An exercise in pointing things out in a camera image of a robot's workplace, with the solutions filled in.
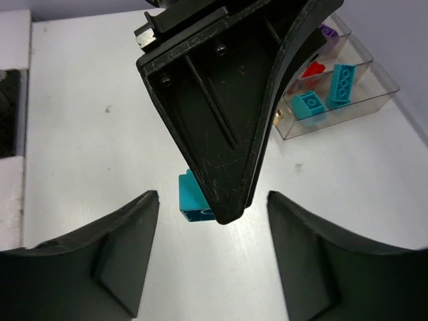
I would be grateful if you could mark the purple printed lego brick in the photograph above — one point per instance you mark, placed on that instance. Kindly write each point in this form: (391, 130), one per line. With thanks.
(331, 36)

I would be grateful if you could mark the red curved lego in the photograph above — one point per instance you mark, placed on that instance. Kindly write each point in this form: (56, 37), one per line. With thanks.
(313, 69)

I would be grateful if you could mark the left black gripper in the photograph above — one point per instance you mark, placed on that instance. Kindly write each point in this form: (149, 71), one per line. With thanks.
(215, 72)

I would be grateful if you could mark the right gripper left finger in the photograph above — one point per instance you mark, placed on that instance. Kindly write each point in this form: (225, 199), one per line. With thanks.
(95, 272)

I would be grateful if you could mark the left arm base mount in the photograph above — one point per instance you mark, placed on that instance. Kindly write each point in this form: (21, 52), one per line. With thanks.
(14, 91)

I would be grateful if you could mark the small teal lego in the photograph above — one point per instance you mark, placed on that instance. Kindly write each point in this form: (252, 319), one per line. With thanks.
(192, 202)

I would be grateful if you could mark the teal lego brick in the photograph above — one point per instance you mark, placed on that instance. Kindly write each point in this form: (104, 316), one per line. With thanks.
(341, 86)

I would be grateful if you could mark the teal rounded lego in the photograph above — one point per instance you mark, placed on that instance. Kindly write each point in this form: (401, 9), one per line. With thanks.
(308, 109)

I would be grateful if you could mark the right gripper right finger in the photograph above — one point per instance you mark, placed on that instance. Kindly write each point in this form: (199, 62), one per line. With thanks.
(331, 273)

